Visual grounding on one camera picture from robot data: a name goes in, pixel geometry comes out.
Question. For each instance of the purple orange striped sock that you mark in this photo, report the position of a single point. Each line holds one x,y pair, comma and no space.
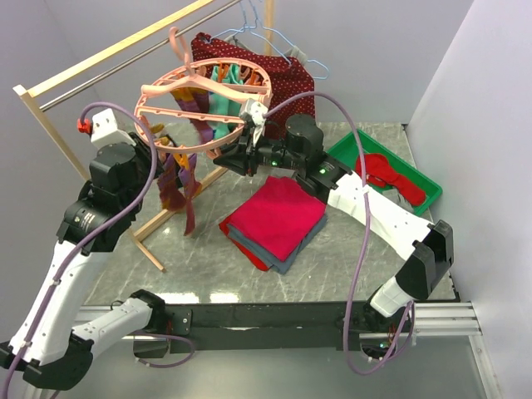
169,184

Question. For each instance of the teal hanging sock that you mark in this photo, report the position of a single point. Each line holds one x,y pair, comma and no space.
220,105

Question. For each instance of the pink round clip hanger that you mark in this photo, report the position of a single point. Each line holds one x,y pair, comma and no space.
156,98

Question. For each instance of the grey sock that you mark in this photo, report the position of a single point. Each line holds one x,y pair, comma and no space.
398,199

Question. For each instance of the red folded towel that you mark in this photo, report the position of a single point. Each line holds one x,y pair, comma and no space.
258,264

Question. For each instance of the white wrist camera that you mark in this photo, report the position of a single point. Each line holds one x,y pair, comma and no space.
104,129
253,112

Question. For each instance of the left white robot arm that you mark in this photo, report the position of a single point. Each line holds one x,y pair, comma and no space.
50,351

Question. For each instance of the dark red dotted cloth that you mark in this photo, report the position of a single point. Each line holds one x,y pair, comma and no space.
287,80

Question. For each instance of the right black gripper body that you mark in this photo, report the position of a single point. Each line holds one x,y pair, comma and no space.
268,154

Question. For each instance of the blue wire hanger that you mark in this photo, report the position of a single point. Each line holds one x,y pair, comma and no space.
260,26

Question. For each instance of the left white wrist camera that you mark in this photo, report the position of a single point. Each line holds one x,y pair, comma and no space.
104,129

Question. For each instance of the grey folded towel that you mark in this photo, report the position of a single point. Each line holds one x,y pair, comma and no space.
274,263

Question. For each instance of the green plastic tray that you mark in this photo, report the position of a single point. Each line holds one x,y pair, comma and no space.
346,151

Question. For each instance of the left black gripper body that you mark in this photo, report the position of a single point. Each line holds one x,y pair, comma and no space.
145,156

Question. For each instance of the black base beam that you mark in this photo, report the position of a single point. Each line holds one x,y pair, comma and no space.
252,326

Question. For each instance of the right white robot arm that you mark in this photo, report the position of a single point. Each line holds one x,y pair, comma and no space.
427,249

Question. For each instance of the red sock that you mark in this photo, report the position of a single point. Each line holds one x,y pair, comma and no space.
380,173

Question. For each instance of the maroon purple hanging sock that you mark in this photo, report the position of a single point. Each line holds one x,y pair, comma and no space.
195,100

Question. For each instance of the metal hanging rod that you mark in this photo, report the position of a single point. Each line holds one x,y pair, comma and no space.
112,71

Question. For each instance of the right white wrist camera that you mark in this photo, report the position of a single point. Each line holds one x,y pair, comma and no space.
253,112

